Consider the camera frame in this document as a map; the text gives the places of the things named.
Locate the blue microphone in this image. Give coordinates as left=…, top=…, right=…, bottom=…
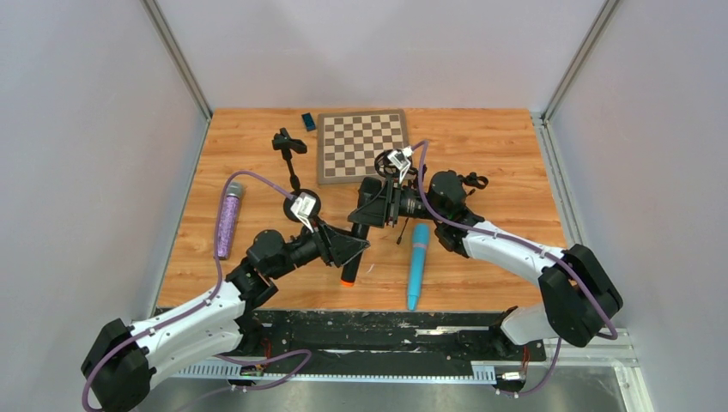
left=406, top=223, right=430, bottom=312

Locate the black tripod mic stand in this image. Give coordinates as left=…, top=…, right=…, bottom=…
left=367, top=149, right=488, bottom=255

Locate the black microphone orange end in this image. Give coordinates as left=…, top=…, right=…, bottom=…
left=341, top=223, right=369, bottom=287

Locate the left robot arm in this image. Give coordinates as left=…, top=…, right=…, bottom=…
left=81, top=219, right=370, bottom=411

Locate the black round-base mic stand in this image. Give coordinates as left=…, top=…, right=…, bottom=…
left=271, top=128, right=321, bottom=216

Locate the purple glitter microphone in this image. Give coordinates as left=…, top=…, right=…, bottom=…
left=216, top=182, right=245, bottom=260

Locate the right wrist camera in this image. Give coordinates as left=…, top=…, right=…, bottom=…
left=385, top=146, right=413, bottom=184

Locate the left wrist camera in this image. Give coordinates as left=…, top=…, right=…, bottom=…
left=285, top=191, right=320, bottom=232

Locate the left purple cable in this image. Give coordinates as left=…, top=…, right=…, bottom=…
left=81, top=169, right=314, bottom=412

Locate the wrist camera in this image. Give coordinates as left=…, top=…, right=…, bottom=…
left=385, top=146, right=413, bottom=184
left=285, top=191, right=320, bottom=232

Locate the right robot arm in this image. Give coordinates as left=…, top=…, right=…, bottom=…
left=348, top=171, right=623, bottom=348

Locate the blue toy brick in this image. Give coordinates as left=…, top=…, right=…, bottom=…
left=301, top=112, right=316, bottom=131

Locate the chessboard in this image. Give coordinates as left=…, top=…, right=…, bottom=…
left=316, top=109, right=409, bottom=185

